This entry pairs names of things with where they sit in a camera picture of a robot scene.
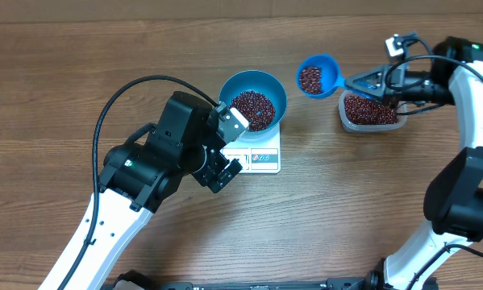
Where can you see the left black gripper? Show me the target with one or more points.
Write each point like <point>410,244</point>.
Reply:
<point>210,176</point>

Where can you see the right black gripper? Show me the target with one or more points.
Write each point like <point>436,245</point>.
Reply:
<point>393,95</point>

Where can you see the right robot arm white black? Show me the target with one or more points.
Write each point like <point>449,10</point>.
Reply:
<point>450,73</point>

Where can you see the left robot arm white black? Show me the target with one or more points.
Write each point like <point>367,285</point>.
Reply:
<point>138,175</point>

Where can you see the beans in scoop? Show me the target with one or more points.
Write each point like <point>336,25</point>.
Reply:
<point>310,80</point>

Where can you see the white digital kitchen scale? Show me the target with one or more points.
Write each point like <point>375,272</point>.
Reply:
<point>257,152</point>

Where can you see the red beans in bowl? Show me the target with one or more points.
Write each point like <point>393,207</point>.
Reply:
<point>256,108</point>

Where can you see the teal blue bowl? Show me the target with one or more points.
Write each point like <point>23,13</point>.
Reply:
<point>259,81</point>

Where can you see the red adzuki beans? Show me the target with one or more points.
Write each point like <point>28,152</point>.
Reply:
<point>361,111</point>

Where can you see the clear plastic container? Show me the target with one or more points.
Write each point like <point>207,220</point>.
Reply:
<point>351,127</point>

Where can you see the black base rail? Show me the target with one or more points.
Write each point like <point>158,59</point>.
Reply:
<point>136,280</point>

